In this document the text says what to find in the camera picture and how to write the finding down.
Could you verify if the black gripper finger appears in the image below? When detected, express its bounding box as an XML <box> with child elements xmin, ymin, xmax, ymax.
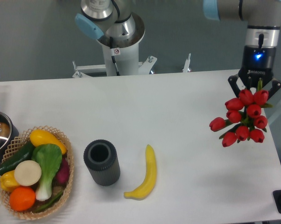
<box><xmin>228</xmin><ymin>74</ymin><xmax>246</xmax><ymax>98</ymax></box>
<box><xmin>268</xmin><ymin>78</ymin><xmax>281</xmax><ymax>100</ymax></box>

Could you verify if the yellow bell pepper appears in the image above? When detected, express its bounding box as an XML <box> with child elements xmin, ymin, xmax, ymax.
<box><xmin>0</xmin><ymin>170</ymin><xmax>20</xmax><ymax>192</ymax></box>

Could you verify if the dark green cucumber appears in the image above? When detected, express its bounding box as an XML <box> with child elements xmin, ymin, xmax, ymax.
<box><xmin>0</xmin><ymin>141</ymin><xmax>35</xmax><ymax>176</ymax></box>

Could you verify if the woven wicker basket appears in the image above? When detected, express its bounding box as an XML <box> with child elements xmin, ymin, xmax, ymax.
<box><xmin>0</xmin><ymin>126</ymin><xmax>74</xmax><ymax>220</ymax></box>

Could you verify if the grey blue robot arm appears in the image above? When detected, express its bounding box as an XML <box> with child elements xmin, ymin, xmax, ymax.
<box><xmin>75</xmin><ymin>0</ymin><xmax>281</xmax><ymax>96</ymax></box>

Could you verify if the orange fruit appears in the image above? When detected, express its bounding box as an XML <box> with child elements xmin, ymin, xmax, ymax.
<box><xmin>9</xmin><ymin>186</ymin><xmax>35</xmax><ymax>211</ymax></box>

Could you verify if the purple sweet potato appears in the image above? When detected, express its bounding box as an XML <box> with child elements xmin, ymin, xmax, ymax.
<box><xmin>55</xmin><ymin>158</ymin><xmax>70</xmax><ymax>184</ymax></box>

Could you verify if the red tulip bouquet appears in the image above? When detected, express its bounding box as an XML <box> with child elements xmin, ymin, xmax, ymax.
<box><xmin>209</xmin><ymin>80</ymin><xmax>271</xmax><ymax>147</ymax></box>

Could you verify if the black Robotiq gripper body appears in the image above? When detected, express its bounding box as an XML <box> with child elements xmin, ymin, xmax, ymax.
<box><xmin>238</xmin><ymin>46</ymin><xmax>276</xmax><ymax>88</ymax></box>

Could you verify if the green chili pepper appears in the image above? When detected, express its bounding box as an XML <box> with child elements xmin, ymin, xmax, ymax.
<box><xmin>33</xmin><ymin>191</ymin><xmax>63</xmax><ymax>213</ymax></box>

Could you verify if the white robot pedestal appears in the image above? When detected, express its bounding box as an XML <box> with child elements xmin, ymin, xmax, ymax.
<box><xmin>72</xmin><ymin>13</ymin><xmax>157</xmax><ymax>78</ymax></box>

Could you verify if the yellow squash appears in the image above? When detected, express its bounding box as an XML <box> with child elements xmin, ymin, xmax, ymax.
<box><xmin>29</xmin><ymin>129</ymin><xmax>67</xmax><ymax>155</ymax></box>

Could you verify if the dark grey ribbed vase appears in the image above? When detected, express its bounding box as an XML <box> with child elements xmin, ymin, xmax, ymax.
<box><xmin>83</xmin><ymin>140</ymin><xmax>120</xmax><ymax>186</ymax></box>

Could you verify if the white round radish slice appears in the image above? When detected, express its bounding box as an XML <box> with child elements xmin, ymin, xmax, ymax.
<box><xmin>14</xmin><ymin>160</ymin><xmax>42</xmax><ymax>186</ymax></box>

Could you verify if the yellow banana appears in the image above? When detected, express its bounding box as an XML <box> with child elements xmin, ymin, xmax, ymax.
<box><xmin>123</xmin><ymin>144</ymin><xmax>157</xmax><ymax>200</ymax></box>

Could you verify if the green bok choy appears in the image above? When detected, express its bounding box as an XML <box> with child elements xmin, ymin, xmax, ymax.
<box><xmin>32</xmin><ymin>144</ymin><xmax>62</xmax><ymax>201</ymax></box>

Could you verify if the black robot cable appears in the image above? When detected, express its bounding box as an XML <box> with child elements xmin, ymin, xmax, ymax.
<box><xmin>109</xmin><ymin>36</ymin><xmax>120</xmax><ymax>76</ymax></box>

